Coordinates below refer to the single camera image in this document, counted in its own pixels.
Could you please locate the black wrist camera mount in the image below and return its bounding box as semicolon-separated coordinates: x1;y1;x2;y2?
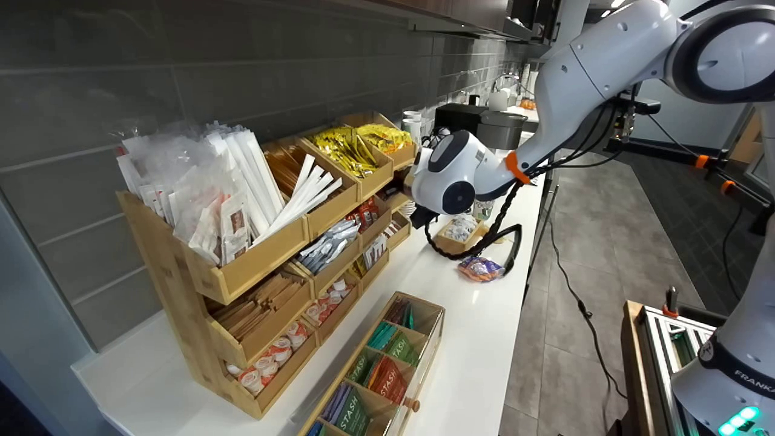
410;204;444;234

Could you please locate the orange cable strap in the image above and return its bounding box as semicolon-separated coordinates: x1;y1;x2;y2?
503;147;537;188

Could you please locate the teal tea bag stack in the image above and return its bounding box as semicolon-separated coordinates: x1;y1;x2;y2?
365;319;405;352

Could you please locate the clear wrapped cutlery pile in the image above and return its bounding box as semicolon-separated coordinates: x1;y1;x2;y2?
117;118;289;266

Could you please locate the silver packet pile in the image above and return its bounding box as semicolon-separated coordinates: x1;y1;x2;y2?
295;216;364;275

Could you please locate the black coffee machine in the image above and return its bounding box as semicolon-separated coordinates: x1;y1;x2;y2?
434;101;535;152

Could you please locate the white sugar packet pile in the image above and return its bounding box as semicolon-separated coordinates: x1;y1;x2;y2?
444;214;480;241

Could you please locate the purple orange snack bag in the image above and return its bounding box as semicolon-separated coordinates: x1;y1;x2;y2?
455;253;506;286

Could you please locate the red tea bag stack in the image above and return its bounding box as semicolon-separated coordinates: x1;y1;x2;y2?
365;355;413;405

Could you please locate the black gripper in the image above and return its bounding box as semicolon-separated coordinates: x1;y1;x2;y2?
376;166;419;209

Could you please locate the dark wood upper cabinet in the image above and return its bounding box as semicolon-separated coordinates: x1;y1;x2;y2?
322;0;559;44

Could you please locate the bamboo tiered organizer rack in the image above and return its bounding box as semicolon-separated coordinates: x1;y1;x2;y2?
117;111;421;422

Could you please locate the white red packet pile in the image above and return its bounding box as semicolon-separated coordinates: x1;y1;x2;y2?
225;321;312;396
302;275;356;327
356;232;393;273

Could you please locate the brown wooden stirrer pile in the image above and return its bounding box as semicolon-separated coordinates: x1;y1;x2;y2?
210;268;312;343

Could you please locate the white paper straw bundle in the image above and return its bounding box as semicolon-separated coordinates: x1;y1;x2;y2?
264;152;346;238

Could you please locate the wooden tea box clear lid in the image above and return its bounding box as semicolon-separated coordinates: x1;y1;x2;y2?
299;289;449;436

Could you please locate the dark tool handle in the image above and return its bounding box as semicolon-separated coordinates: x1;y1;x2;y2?
662;286;684;319

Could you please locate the blue green tea bag stack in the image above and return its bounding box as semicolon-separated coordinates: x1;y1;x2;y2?
321;379;373;436

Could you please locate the yellow mustard packet pile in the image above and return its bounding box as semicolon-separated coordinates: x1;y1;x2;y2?
354;118;416;160
312;123;379;182

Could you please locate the black floor cable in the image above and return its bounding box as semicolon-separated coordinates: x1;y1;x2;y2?
546;184;632;407

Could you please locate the red ketchup packet pile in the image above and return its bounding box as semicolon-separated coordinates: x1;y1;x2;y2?
351;195;394;229

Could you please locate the black tripod stand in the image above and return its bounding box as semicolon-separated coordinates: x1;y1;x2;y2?
604;94;713;171

